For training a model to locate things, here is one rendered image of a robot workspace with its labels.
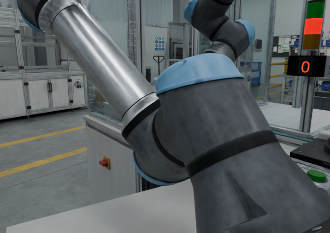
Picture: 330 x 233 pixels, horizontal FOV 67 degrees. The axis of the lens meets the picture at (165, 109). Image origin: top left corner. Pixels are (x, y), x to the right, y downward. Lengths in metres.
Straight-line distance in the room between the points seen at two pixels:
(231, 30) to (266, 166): 0.47
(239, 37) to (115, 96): 0.37
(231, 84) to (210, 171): 0.10
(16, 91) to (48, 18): 5.05
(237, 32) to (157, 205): 0.49
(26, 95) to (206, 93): 5.40
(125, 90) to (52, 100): 5.40
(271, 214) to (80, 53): 0.40
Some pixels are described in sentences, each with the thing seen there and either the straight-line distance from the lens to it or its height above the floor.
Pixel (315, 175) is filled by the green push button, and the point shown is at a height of 0.97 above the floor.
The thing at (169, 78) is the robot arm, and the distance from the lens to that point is 0.32.
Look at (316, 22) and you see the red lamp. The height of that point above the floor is 1.35.
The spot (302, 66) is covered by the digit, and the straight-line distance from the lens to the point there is 1.00.
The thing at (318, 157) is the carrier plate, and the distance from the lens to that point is 0.81.
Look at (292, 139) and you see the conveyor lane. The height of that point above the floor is 0.94.
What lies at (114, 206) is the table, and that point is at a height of 0.86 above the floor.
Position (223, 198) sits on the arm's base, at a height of 1.10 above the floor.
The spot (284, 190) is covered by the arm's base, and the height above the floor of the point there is 1.12.
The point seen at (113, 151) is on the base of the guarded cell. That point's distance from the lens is 1.40.
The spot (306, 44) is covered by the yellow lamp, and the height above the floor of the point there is 1.27.
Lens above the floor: 1.24
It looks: 12 degrees down
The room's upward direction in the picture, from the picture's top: straight up
